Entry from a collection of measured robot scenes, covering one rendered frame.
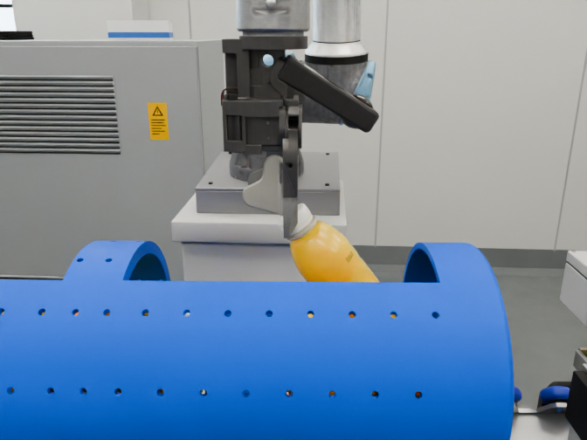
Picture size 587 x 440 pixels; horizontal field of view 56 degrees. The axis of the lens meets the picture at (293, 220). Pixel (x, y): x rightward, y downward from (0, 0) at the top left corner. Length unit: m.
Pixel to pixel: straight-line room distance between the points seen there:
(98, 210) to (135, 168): 0.26
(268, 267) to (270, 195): 0.46
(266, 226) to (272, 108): 0.45
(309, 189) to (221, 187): 0.17
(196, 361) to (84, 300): 0.14
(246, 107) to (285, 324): 0.22
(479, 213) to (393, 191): 0.57
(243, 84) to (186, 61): 1.61
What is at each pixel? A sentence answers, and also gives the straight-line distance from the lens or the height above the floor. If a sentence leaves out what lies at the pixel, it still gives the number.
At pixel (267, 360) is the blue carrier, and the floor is 1.16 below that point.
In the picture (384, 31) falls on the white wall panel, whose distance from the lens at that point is 3.40.
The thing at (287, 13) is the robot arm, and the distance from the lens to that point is 0.56.
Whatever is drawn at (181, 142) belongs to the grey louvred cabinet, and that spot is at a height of 1.06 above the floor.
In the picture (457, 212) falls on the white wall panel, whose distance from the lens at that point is 3.65.
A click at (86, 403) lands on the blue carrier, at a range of 0.61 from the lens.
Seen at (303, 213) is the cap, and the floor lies 1.28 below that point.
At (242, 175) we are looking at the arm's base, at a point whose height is 1.21.
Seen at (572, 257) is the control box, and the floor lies 1.10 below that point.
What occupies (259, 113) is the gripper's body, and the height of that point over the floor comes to 1.40.
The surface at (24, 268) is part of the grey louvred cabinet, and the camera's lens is 2.67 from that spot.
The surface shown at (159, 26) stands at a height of 1.50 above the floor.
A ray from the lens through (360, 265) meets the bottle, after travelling 0.64.
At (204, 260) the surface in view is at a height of 1.07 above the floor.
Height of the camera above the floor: 1.47
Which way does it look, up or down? 19 degrees down
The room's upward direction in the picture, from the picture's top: straight up
